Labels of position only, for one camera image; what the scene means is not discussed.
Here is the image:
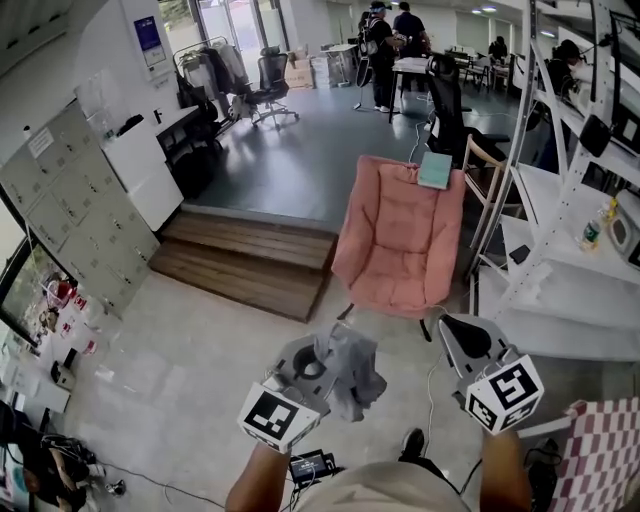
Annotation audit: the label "clothes rack with garments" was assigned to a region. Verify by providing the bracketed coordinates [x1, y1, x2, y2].
[173, 35, 251, 109]

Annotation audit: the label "blue wall poster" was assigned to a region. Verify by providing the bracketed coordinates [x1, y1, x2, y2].
[132, 15, 169, 69]

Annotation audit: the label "wooden chair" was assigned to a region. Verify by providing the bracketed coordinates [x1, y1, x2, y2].
[462, 133, 524, 249]

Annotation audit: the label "grey locker cabinet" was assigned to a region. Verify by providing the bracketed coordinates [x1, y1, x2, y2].
[0, 102, 161, 319]

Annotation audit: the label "pile of red white cartons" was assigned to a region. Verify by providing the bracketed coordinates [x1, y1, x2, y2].
[42, 279, 104, 357]

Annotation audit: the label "pink padded armchair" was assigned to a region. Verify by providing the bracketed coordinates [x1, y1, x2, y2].
[331, 154, 466, 343]

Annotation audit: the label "person's black shoe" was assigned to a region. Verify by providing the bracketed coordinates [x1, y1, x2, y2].
[399, 428, 426, 464]

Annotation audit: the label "black office chair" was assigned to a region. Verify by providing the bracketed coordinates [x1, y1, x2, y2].
[248, 49, 300, 130]
[424, 53, 511, 166]

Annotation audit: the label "small beige box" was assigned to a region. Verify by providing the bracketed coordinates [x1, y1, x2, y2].
[49, 349, 76, 389]

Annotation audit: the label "grey cloth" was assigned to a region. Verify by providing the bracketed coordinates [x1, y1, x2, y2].
[313, 322, 388, 422]

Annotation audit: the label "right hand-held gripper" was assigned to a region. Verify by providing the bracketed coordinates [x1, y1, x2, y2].
[437, 313, 545, 434]

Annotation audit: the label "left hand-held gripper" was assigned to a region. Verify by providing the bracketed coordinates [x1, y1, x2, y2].
[236, 333, 346, 455]

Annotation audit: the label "white table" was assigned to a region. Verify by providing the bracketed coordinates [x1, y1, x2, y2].
[392, 55, 436, 124]
[469, 0, 640, 361]

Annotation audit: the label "wooden steps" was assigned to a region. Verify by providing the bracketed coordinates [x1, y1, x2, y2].
[149, 207, 340, 324]

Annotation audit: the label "green plastic bottle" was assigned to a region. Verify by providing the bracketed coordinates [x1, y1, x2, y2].
[579, 218, 601, 251]

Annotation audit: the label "person's right forearm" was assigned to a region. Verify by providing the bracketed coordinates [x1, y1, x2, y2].
[479, 427, 534, 512]

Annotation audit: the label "white cabinet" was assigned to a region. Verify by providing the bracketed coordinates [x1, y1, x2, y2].
[99, 107, 185, 232]

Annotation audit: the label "stack of cardboard boxes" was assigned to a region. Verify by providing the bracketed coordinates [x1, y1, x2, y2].
[285, 49, 316, 90]

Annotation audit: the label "person's left forearm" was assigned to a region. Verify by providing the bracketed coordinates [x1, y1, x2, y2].
[224, 439, 296, 512]

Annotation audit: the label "small black screen device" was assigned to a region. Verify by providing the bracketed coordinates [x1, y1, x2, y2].
[289, 449, 337, 485]

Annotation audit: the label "person's beige shirt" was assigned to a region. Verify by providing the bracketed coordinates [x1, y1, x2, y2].
[294, 460, 481, 512]

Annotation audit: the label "teal book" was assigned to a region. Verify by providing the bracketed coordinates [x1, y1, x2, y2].
[417, 151, 454, 191]

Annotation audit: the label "pink white checkered cloth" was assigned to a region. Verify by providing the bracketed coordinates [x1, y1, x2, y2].
[549, 397, 640, 512]

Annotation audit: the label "white floor cable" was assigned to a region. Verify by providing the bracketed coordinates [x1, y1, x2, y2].
[408, 107, 436, 164]
[425, 304, 454, 454]

